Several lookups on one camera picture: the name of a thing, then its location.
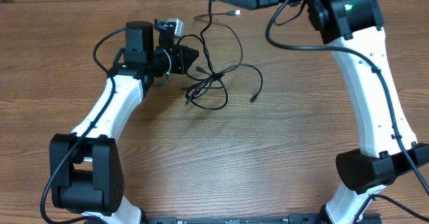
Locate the black usb cable short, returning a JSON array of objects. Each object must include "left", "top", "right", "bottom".
[{"left": 176, "top": 0, "right": 229, "bottom": 111}]

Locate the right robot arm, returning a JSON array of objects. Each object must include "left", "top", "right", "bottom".
[{"left": 217, "top": 0, "right": 428, "bottom": 223}]

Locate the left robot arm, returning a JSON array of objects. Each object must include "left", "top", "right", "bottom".
[{"left": 40, "top": 19, "right": 199, "bottom": 223}]

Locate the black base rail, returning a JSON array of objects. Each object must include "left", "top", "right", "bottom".
[{"left": 143, "top": 214, "right": 326, "bottom": 224}]

